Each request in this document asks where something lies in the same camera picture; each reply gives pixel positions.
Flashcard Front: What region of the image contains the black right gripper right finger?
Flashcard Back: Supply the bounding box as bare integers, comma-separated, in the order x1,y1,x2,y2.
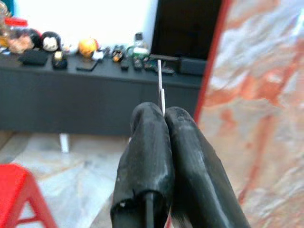
165,106,251,228

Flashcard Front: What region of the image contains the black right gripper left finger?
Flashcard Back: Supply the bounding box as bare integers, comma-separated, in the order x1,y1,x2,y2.
110,102,176,228

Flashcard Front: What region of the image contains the grey metal key bunch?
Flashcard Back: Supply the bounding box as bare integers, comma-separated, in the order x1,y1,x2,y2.
156,59,166,115

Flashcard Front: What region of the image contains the black low TV bench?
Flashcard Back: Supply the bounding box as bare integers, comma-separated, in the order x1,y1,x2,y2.
0,52,208,153

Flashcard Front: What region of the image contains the marble folding table red rim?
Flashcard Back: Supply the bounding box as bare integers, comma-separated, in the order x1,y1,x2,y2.
193,0,304,228

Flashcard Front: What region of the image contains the small black toy figure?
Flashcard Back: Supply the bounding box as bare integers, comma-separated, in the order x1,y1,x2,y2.
111,45,124,63

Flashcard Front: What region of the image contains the flat black phone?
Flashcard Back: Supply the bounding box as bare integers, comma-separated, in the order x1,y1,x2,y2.
76,61,99,72

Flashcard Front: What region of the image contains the clear bottle with black cap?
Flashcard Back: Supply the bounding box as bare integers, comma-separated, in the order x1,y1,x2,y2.
126,32,151,59

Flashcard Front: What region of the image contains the small white panda figure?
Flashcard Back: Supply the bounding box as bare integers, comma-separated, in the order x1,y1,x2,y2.
91,48,105,61

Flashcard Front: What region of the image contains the orange round doll head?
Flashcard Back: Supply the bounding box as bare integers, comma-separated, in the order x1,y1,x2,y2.
78,38,99,58

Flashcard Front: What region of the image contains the black and gold small box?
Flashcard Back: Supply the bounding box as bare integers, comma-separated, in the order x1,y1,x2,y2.
51,50,68,70

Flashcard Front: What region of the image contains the black television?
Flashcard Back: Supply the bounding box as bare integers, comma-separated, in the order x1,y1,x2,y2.
150,0,223,63

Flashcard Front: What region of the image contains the red plastic stool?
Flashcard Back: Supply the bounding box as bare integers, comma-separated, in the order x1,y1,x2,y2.
0,163,59,228

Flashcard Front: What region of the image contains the black round doll head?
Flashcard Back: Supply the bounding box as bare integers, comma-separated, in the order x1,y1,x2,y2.
41,31,63,52

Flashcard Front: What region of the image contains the black wallet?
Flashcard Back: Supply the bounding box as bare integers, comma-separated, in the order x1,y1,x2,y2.
18,48,48,66

